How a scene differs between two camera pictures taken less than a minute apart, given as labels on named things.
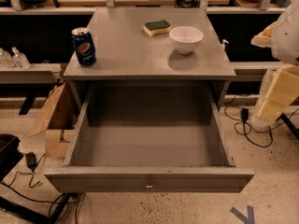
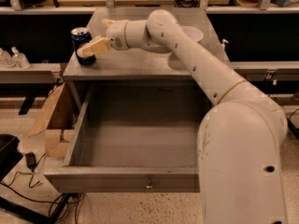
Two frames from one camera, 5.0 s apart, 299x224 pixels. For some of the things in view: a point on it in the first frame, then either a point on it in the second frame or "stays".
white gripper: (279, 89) to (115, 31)
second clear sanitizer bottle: (6, 59) stays
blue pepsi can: (84, 46) stays
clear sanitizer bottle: (20, 60) stays
